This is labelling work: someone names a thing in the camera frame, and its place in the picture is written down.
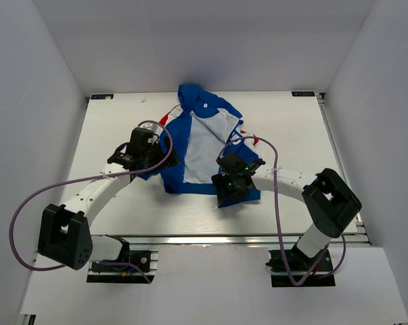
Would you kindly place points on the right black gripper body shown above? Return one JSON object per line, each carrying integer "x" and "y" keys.
{"x": 236, "y": 191}

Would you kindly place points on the blue white red jacket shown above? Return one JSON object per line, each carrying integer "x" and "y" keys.
{"x": 200, "y": 126}

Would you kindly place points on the right blue corner sticker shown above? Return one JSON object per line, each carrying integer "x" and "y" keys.
{"x": 303, "y": 93}

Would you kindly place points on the aluminium table rail frame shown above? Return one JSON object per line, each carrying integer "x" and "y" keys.
{"x": 296, "y": 127}

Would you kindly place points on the blue corner sticker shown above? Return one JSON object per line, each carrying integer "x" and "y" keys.
{"x": 107, "y": 96}
{"x": 303, "y": 93}

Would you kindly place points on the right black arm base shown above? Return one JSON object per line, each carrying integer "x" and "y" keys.
{"x": 299, "y": 267}

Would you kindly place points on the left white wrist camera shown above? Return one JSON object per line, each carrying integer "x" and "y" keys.
{"x": 151, "y": 126}

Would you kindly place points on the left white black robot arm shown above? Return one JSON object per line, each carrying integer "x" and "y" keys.
{"x": 65, "y": 235}

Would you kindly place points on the left blue corner sticker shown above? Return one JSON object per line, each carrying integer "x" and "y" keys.
{"x": 107, "y": 96}

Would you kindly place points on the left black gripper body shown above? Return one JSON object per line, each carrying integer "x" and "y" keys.
{"x": 154, "y": 156}

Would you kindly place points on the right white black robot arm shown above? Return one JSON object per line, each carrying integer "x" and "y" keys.
{"x": 331, "y": 204}

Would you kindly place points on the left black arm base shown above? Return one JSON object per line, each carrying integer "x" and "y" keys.
{"x": 137, "y": 265}

